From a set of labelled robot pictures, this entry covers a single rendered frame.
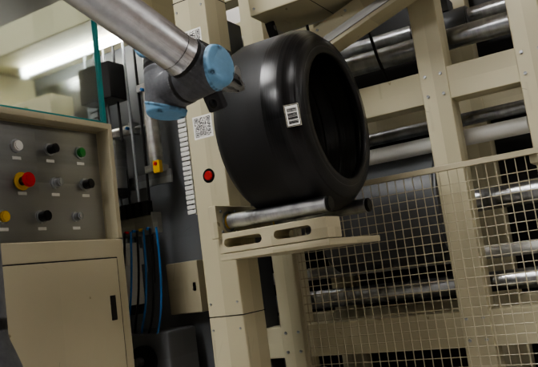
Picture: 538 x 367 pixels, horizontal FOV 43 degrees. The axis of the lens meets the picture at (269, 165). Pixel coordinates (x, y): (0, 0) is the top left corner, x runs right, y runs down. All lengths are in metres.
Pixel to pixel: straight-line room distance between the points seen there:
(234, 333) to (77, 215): 0.59
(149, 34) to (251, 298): 1.08
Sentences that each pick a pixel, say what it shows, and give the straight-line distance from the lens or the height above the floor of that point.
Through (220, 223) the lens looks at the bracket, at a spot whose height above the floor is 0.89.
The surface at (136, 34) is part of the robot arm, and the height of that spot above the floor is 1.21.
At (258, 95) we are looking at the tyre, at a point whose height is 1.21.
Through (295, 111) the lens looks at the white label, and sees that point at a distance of 1.83.
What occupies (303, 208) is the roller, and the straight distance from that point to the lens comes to 1.91.
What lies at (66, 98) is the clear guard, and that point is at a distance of 2.19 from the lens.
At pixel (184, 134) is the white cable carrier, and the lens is 2.26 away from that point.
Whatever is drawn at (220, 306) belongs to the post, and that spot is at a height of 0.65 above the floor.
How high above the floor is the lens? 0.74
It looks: 9 degrees up
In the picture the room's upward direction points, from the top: 8 degrees counter-clockwise
